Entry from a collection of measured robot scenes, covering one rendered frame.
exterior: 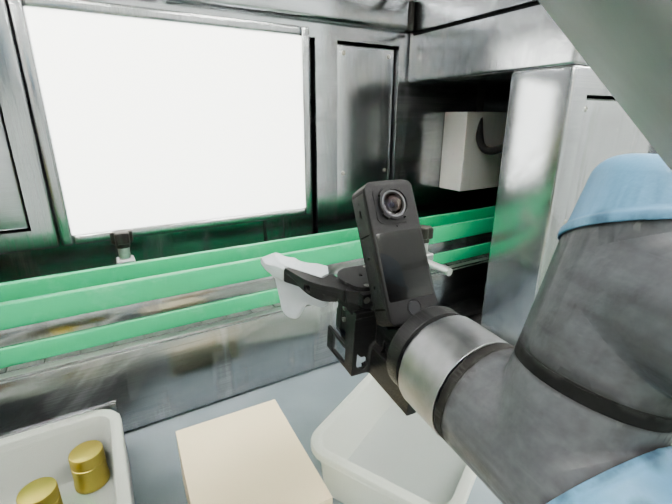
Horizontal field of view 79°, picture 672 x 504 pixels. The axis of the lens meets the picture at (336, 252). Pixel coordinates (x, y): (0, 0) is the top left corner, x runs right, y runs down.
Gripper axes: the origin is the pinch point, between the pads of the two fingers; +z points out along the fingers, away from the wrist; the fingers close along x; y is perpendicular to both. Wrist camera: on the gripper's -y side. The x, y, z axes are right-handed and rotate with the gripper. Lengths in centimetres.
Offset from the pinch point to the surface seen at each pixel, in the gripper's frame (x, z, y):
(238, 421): -10.7, -0.5, 20.8
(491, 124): 58, 35, -13
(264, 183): 2.8, 34.1, -0.7
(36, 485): -30.9, 0.5, 22.6
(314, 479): -5.8, -11.9, 20.1
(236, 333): -7.6, 14.0, 17.7
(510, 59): 38.9, 14.6, -23.5
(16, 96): -31.8, 31.5, -14.0
